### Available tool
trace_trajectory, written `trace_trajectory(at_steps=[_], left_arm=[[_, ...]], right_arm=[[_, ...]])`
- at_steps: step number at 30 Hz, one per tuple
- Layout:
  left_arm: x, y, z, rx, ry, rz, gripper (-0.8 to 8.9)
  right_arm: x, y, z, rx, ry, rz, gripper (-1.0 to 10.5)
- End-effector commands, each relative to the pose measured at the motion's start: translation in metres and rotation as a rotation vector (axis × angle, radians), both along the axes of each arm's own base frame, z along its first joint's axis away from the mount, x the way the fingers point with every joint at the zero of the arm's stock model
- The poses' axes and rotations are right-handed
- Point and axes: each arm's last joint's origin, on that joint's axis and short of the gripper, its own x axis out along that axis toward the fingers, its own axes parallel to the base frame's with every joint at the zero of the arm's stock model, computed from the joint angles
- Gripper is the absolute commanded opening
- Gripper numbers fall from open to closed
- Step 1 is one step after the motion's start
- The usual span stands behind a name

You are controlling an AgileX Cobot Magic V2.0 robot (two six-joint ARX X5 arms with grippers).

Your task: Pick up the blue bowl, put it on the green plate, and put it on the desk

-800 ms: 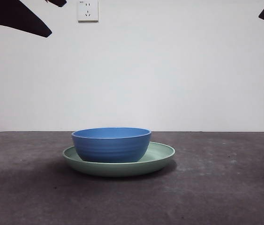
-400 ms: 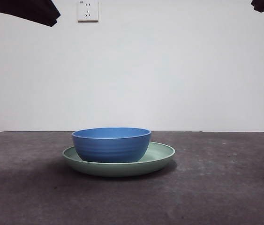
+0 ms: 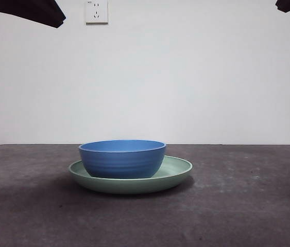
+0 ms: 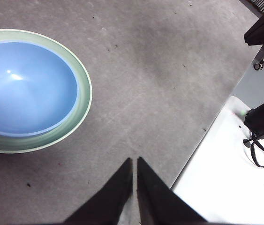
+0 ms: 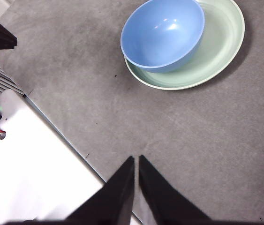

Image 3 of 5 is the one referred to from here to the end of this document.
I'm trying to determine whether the white wall socket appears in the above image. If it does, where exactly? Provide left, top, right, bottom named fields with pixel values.
left=85, top=0, right=109, bottom=26

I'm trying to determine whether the green plate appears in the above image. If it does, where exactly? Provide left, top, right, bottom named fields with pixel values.
left=68, top=155, right=194, bottom=195

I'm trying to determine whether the blue bowl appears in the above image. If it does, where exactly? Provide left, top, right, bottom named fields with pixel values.
left=78, top=139, right=166, bottom=179

